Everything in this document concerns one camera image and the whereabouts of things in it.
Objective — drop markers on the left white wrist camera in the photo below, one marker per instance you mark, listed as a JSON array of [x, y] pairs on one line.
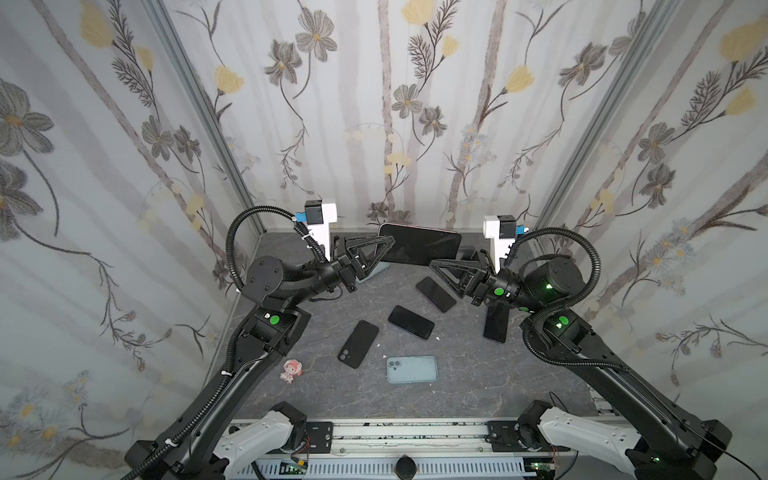
[[319, 215]]

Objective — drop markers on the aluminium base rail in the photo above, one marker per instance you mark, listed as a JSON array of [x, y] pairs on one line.
[[446, 449]]

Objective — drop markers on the black mounting plate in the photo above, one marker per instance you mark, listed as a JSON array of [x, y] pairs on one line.
[[318, 438], [510, 436]]

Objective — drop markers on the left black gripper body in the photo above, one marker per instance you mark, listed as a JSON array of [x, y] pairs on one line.
[[337, 275]]

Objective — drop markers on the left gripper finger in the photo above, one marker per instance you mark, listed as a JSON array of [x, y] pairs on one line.
[[382, 243], [363, 261]]

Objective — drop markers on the black phone blue edge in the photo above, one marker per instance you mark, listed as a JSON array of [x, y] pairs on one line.
[[436, 294], [411, 322]]

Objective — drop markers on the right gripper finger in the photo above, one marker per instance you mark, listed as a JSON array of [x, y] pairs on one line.
[[467, 253], [460, 276]]

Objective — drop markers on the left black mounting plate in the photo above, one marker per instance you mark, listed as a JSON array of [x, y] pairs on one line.
[[318, 438]]

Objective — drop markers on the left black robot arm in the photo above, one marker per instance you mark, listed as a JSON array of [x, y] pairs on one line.
[[197, 444]]

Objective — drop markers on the black phone blue edge far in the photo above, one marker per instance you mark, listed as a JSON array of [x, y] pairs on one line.
[[436, 294]]

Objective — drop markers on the light blue case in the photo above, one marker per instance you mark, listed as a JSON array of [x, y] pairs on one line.
[[411, 369], [377, 270]]

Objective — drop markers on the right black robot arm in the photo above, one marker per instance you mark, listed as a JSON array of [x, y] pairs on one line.
[[662, 440]]

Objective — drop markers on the black knob on rail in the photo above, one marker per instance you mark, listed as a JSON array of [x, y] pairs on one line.
[[405, 468]]

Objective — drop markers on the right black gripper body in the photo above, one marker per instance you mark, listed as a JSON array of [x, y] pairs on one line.
[[475, 282]]

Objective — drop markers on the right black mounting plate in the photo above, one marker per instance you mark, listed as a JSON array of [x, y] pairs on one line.
[[510, 436]]

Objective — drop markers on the black phone case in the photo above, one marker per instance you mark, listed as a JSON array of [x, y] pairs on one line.
[[357, 345]]

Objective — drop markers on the black phone blue edge middle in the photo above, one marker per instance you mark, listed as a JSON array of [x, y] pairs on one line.
[[411, 322]]

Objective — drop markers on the small pink figurine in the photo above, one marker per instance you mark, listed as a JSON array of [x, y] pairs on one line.
[[292, 369]]

